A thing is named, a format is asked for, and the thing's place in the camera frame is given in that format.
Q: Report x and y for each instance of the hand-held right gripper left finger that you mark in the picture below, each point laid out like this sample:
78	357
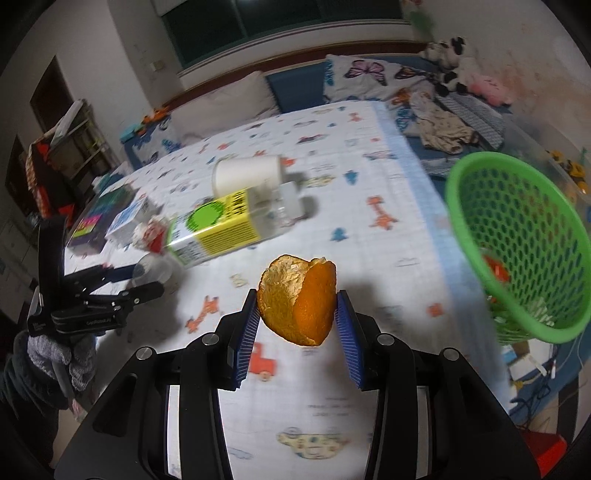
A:
243	344

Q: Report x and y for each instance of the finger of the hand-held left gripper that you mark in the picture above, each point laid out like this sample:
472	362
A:
134	294
104	276

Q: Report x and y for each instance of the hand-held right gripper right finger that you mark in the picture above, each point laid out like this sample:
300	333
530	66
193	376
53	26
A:
353	344

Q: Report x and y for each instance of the clear plastic dome lid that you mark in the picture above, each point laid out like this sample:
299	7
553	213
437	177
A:
150	270

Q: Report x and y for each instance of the orange peel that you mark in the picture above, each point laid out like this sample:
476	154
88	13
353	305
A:
295	304

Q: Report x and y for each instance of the orange snack wrapper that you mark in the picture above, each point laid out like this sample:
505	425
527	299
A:
496	271

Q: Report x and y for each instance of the green plastic basket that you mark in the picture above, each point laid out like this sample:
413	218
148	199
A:
521	240

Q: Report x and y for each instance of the person's left forearm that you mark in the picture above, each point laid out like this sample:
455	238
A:
27	397

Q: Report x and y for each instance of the person's left hand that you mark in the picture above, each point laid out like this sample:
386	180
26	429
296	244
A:
55	357

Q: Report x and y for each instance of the white blue milk carton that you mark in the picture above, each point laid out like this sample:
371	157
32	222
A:
127	221

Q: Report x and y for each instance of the colourful marker pen case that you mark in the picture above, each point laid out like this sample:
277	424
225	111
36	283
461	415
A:
99	217

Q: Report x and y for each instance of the crumpled paper ball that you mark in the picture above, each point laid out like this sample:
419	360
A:
150	233

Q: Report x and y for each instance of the yellow green drink carton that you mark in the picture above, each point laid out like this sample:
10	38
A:
217	226

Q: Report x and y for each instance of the clothes rack with clothes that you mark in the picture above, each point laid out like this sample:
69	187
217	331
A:
60	152

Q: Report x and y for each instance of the small butterfly print pillow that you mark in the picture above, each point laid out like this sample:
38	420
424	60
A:
152	141

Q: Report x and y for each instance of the small clear plastic container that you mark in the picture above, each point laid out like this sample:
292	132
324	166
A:
284	205

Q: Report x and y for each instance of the white paper cup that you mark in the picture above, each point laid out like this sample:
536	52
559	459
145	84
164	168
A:
244	176

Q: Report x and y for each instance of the printed cartoon tablecloth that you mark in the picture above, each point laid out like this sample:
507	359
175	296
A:
323	184

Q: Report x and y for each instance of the orange toy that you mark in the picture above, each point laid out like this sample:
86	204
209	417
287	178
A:
154	115

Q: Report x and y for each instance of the beige pillow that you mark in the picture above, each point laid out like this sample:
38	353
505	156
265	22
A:
226	106

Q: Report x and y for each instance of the red plastic object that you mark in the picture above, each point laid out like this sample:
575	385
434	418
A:
545	450

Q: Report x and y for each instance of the pile of beige clothes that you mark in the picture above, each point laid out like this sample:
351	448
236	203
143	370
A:
443	124

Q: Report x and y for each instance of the checkered cloth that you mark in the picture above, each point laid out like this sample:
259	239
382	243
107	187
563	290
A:
480	117

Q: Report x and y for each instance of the large butterfly print pillow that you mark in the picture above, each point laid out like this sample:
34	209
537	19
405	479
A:
374	74

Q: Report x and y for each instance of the yellow toy truck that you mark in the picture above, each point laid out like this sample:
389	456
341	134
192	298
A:
572	170

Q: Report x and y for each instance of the clear plastic storage box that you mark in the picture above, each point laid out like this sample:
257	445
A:
545	138

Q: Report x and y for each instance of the pink plush toy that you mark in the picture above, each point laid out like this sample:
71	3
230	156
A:
489	87

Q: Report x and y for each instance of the black white plush toy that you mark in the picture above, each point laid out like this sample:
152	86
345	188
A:
450	64

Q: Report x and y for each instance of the dark window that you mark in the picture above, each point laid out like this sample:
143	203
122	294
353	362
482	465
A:
277	23

